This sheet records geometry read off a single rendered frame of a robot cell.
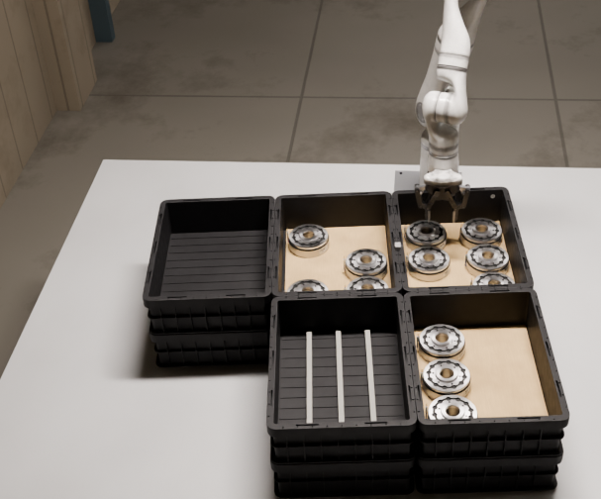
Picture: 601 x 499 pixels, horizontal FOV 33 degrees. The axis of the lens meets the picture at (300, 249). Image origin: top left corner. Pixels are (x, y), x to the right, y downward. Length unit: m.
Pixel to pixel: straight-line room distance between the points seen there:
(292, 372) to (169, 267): 0.50
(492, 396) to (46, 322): 1.17
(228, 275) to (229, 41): 3.07
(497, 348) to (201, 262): 0.78
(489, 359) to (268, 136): 2.53
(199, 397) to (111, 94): 2.91
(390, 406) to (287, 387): 0.23
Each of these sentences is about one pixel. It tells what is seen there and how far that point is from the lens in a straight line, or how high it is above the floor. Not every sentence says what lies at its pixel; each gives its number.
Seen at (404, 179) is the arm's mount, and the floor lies 0.80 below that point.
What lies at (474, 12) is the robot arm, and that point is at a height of 1.40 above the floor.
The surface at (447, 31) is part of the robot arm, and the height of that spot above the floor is 1.39.
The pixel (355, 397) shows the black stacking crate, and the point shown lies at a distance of 2.20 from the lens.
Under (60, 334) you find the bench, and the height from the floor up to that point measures 0.70.
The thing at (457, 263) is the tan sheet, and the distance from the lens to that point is 2.54.
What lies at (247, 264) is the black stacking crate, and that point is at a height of 0.83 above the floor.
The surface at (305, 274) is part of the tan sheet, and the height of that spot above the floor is 0.83.
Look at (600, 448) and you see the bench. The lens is 2.33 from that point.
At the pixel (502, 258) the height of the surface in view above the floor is 0.86.
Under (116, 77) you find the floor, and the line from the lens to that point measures 5.26.
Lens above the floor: 2.44
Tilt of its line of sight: 38 degrees down
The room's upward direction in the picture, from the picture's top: 4 degrees counter-clockwise
